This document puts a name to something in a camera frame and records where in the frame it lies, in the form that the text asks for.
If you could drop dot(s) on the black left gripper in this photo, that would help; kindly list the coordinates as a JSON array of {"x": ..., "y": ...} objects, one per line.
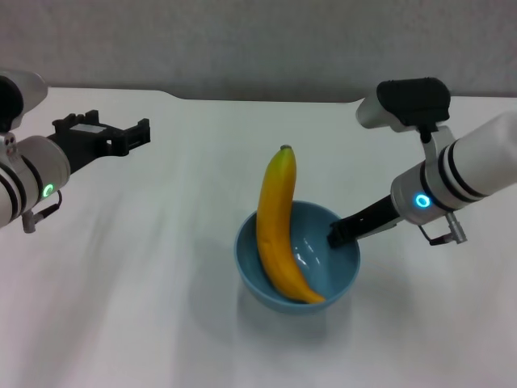
[{"x": 89, "y": 143}]

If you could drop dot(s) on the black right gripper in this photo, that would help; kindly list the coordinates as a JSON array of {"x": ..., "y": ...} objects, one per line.
[{"x": 371, "y": 220}]

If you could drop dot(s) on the blue bowl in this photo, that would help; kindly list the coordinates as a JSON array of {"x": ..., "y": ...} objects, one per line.
[{"x": 335, "y": 275}]

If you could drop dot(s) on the yellow banana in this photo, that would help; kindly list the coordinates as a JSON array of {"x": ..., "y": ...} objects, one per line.
[{"x": 274, "y": 226}]

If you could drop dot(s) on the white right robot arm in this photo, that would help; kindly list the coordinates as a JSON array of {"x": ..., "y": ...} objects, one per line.
[{"x": 476, "y": 161}]

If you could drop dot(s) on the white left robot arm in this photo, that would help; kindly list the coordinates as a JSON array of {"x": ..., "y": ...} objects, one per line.
[{"x": 28, "y": 174}]

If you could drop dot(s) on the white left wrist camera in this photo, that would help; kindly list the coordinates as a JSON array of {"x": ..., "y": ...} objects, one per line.
[{"x": 28, "y": 87}]

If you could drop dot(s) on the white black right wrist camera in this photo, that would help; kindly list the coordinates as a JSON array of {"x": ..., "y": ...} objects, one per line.
[{"x": 412, "y": 101}]

